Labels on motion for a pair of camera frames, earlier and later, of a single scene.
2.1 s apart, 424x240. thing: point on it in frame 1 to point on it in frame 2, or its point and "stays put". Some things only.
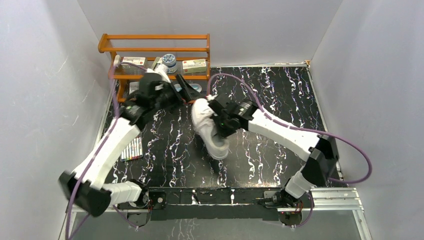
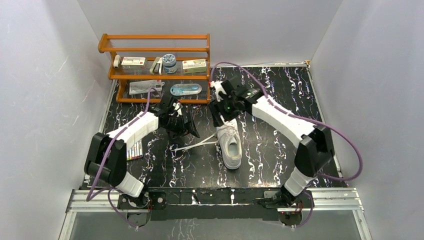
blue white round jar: [169, 60] stays put
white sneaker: [216, 147] to [230, 142]
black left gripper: [178, 93] to [183, 126]
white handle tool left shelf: [117, 60] stays put
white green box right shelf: [196, 66] stays put
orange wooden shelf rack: [177, 56] stays put
